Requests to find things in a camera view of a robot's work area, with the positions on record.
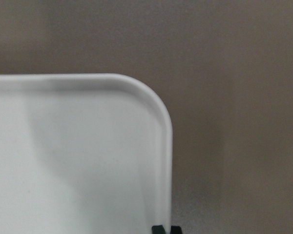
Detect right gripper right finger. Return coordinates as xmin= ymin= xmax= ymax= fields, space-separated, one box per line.
xmin=170 ymin=226 xmax=182 ymax=234

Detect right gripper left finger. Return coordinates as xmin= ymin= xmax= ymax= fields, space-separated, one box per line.
xmin=151 ymin=225 xmax=165 ymax=234

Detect white rabbit tray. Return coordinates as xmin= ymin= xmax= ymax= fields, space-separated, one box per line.
xmin=0 ymin=74 xmax=172 ymax=234

